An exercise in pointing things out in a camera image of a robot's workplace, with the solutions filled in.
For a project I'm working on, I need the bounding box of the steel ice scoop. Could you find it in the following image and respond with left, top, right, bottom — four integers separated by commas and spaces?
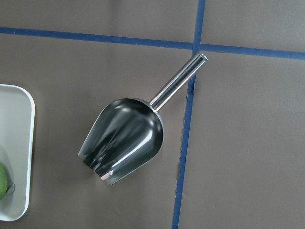
77, 52, 208, 186

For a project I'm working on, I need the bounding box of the green lime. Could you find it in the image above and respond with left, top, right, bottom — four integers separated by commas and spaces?
0, 164, 8, 200

